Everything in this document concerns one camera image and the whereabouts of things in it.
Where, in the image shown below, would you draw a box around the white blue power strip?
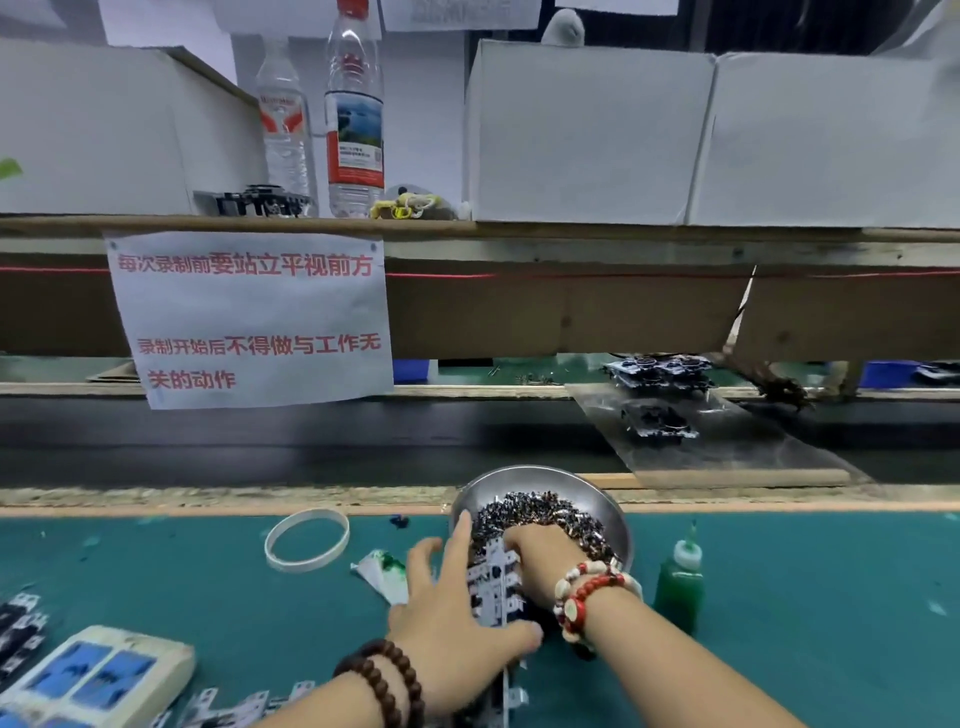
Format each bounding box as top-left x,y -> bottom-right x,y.
0,625 -> 198,728

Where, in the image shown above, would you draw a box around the white tape ring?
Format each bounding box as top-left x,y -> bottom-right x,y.
264,507 -> 353,573

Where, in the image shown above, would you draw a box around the clear plastic bottle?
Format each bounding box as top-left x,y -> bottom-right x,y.
255,37 -> 317,204

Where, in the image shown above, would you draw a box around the black conveyor belt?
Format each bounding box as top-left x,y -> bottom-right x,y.
0,393 -> 960,489

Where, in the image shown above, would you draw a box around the brown cardboard panel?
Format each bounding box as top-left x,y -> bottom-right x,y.
0,262 -> 960,362

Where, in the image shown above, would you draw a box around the clear plastic sheet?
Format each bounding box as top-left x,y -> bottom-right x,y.
570,382 -> 872,489

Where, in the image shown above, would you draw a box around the person's right forearm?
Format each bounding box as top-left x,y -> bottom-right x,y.
577,592 -> 812,728

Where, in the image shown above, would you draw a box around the dark metal device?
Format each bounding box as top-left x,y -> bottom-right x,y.
214,184 -> 314,219

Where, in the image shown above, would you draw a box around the person's left hand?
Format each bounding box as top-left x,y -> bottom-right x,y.
387,510 -> 545,714

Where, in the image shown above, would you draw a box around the white rounded object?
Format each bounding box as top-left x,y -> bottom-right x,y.
540,7 -> 587,47

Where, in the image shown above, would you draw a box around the red cord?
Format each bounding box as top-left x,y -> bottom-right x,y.
0,267 -> 960,282

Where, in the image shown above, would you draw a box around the white paper sign red text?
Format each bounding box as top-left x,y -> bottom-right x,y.
105,229 -> 395,411

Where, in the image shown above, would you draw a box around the pile of small metal parts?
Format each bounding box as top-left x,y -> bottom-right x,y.
469,490 -> 620,564

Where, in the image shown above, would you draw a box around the white green-stained cloth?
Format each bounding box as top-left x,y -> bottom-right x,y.
349,547 -> 410,606

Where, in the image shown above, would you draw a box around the bottle with orange label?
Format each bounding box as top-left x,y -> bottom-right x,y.
325,0 -> 387,219

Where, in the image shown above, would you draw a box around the round metal bowl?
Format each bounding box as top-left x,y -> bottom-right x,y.
450,463 -> 635,572

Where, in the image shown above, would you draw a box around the pile of black mechanism assemblies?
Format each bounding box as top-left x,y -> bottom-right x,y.
0,589 -> 50,677

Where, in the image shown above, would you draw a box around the person's right hand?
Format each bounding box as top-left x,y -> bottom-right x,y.
502,522 -> 624,609

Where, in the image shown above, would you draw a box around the red white bead bracelet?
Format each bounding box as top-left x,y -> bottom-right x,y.
552,559 -> 644,647

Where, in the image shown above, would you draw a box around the finished mechanisms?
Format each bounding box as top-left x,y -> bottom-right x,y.
604,352 -> 717,444

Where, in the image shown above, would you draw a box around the green glue squeeze bottle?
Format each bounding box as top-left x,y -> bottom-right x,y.
652,520 -> 707,635

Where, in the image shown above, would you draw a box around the white box green sticker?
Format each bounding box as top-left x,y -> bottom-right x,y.
0,37 -> 269,216

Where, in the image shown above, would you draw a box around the yellow plastic object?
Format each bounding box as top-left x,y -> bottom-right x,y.
370,190 -> 440,221

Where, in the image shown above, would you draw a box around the brown bead bracelet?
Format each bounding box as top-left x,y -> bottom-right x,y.
333,639 -> 426,728

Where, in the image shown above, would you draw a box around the wooden shelf beam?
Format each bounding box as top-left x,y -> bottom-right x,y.
0,214 -> 960,272

